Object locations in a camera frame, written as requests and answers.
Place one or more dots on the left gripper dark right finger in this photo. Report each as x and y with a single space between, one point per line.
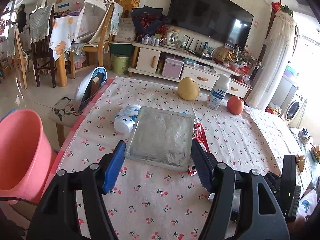
205 164

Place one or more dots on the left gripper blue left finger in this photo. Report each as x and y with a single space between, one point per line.
114 165

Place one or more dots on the silver foil packet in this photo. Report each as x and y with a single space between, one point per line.
161 138

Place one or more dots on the green trash can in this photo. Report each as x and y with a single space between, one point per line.
120 63

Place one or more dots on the red black snack packet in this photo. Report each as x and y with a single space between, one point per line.
200 136

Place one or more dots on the white blue squeezed pouch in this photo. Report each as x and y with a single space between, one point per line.
124 121

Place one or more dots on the red apple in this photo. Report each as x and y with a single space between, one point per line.
235 105

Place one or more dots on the cat-print stool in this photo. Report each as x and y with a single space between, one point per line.
64 114

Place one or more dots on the white yogurt bottle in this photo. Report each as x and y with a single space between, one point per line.
218 92

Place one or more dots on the yellow pear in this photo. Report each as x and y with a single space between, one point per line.
188 89

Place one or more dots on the white washing machine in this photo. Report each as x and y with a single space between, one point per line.
294 108

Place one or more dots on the pink plastic bucket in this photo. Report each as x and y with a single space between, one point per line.
26 156

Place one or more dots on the pink storage box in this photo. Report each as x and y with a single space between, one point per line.
172 67

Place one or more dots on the white TV cabinet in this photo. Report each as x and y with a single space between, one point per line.
149 60

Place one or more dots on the dining table orange-print cloth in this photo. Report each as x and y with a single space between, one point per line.
63 34

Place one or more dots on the wooden chair with cloth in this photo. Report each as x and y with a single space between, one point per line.
98 22

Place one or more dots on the dark flower bouquet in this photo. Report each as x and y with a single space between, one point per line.
147 19

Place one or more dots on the light wooden chair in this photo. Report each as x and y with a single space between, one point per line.
20 57

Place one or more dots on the black flat television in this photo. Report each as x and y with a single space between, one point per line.
221 20

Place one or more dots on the dark wooden chair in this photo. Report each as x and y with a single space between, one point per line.
40 29

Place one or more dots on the person in dark clothes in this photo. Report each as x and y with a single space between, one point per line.
21 18

